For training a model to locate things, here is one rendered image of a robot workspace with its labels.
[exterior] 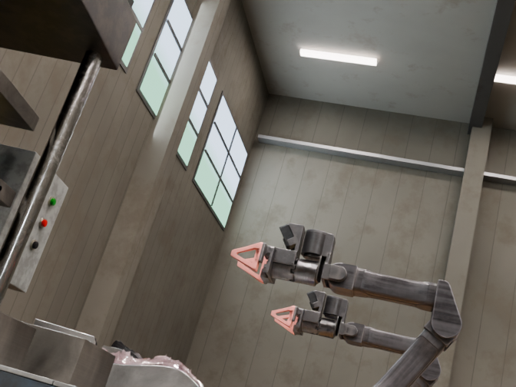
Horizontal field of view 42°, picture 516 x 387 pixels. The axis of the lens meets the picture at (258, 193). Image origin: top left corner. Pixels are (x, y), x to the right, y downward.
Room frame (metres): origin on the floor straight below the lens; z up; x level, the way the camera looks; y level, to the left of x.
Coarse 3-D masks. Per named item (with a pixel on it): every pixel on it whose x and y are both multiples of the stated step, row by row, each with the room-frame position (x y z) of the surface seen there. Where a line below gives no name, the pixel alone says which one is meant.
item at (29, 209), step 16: (80, 64) 1.92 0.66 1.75; (96, 64) 1.92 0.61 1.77; (80, 80) 1.91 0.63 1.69; (80, 96) 1.91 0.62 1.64; (64, 112) 1.91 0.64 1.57; (80, 112) 1.94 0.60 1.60; (64, 128) 1.91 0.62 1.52; (48, 144) 1.91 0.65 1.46; (64, 144) 1.93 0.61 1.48; (48, 160) 1.91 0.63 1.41; (32, 176) 1.92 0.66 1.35; (48, 176) 1.92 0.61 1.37; (32, 192) 1.91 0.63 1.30; (32, 208) 1.91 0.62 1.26; (16, 224) 1.91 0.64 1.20; (32, 224) 1.93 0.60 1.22; (16, 240) 1.91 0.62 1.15; (0, 256) 1.91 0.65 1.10; (16, 256) 1.92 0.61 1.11; (0, 272) 1.91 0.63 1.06; (0, 288) 1.92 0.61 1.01; (0, 304) 1.94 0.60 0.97
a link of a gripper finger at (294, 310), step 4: (284, 308) 2.09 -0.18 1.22; (288, 308) 2.08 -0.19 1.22; (292, 308) 2.07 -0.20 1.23; (296, 308) 2.07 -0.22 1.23; (272, 312) 2.10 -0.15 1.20; (276, 312) 2.10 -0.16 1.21; (280, 312) 2.09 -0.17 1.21; (292, 312) 2.07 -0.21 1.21; (296, 312) 2.08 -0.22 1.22; (276, 316) 2.10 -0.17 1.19; (292, 316) 2.07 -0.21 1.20; (296, 316) 2.12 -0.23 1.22; (280, 320) 2.09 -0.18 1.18; (284, 320) 2.08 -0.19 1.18; (288, 320) 2.07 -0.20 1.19; (292, 320) 2.07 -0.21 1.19; (284, 324) 2.09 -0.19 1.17; (288, 324) 2.07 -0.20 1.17
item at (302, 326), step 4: (300, 312) 2.07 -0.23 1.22; (300, 316) 2.07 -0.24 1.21; (300, 320) 2.07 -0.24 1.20; (320, 320) 2.09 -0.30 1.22; (296, 324) 2.07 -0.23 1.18; (300, 324) 2.08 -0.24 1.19; (304, 324) 2.09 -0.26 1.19; (308, 324) 2.08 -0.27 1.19; (312, 324) 2.08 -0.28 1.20; (316, 324) 2.08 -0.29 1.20; (296, 328) 2.07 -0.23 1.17; (300, 328) 2.09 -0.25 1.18; (304, 328) 2.09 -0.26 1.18; (308, 328) 2.09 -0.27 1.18; (312, 328) 2.08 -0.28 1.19; (300, 332) 2.12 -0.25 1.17; (308, 332) 2.11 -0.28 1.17; (312, 332) 2.10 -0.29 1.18; (316, 332) 2.09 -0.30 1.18
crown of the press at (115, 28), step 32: (0, 0) 1.77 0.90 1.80; (32, 0) 1.72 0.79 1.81; (64, 0) 1.67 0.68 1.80; (96, 0) 1.71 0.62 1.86; (128, 0) 1.92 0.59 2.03; (0, 32) 1.97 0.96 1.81; (32, 32) 1.91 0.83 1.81; (64, 32) 1.85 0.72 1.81; (96, 32) 1.79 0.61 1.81; (128, 32) 1.97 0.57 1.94
